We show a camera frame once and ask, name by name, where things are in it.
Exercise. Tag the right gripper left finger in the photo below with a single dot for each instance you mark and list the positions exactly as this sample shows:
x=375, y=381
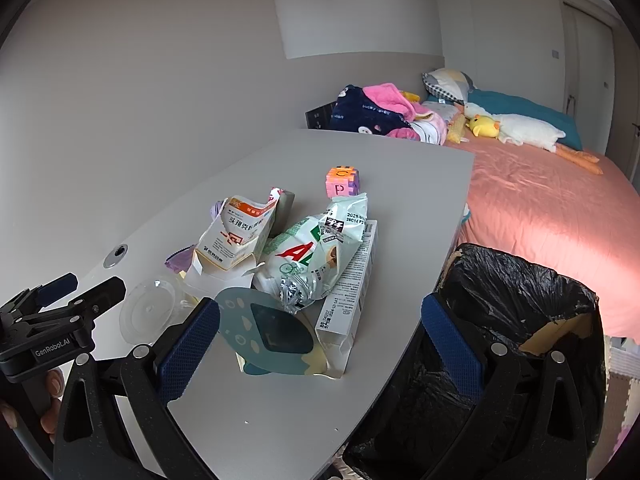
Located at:
x=92, y=441

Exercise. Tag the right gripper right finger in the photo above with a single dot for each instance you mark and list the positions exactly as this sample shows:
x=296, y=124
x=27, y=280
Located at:
x=526, y=421

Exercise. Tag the purple plastic bag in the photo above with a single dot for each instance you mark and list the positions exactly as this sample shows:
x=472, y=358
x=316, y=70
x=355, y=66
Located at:
x=181, y=261

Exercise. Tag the teal dinosaur snack bag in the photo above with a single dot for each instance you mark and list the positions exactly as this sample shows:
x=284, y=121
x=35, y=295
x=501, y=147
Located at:
x=265, y=338

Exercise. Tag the white long carton box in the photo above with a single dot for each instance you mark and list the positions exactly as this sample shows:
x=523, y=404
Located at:
x=339, y=317

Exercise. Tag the orange white medicine box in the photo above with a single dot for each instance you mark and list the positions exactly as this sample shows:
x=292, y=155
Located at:
x=235, y=239

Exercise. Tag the green white snack wrapper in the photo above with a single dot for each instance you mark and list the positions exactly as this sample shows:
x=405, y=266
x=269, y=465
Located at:
x=344, y=219

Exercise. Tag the white green AD bottle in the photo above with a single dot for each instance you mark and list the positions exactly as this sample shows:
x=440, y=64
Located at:
x=302, y=265

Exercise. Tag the pink orange puzzle cube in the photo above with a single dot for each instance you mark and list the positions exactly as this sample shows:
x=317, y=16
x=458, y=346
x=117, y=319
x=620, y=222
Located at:
x=342, y=181

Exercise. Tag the grey foam corner guard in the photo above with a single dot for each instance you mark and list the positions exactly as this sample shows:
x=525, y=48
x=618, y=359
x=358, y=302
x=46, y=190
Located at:
x=282, y=212

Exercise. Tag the black lined trash bin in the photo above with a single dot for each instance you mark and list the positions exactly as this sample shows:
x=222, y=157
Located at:
x=531, y=309

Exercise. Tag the left bare hand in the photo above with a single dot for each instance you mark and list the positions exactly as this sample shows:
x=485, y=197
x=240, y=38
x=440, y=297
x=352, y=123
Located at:
x=55, y=385

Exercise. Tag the foam puzzle floor mat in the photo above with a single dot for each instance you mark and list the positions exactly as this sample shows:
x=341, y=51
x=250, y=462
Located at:
x=621, y=408

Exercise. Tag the pink bed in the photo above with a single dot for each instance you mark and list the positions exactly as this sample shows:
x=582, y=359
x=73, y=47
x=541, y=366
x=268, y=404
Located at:
x=547, y=210

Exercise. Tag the white goose plush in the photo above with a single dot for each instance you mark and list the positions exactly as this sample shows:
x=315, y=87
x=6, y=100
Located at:
x=523, y=130

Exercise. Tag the yellow long plush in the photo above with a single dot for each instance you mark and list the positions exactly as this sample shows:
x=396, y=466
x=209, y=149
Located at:
x=456, y=129

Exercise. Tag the yellow duck plush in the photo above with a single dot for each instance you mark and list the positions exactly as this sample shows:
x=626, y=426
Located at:
x=484, y=127

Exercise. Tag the white striped clothing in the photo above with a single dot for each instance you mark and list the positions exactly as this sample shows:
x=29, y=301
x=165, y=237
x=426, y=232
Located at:
x=433, y=127

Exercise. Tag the teal pillow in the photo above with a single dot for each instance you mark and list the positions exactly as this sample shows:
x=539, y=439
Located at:
x=496, y=103

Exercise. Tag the patterned grey yellow pillow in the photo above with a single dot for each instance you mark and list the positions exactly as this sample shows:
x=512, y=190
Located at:
x=448, y=85

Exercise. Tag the navy blue blanket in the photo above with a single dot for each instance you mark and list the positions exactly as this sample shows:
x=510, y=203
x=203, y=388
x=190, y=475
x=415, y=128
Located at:
x=355, y=112

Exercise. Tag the pink fleece garment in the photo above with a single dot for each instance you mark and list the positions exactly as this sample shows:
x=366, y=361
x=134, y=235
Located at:
x=402, y=108

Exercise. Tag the white door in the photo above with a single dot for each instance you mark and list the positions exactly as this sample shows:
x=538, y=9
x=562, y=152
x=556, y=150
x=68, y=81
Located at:
x=589, y=76

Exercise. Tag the silver desk cable grommet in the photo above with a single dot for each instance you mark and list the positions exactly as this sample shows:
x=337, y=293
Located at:
x=114, y=257

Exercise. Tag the black wall socket panel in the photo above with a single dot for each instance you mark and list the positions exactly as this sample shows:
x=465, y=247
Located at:
x=320, y=117

